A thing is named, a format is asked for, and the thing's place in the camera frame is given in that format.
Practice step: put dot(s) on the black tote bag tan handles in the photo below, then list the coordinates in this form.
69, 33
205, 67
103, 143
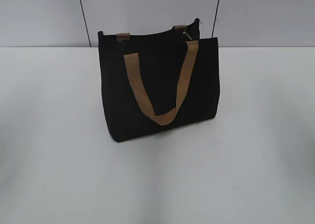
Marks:
156, 82

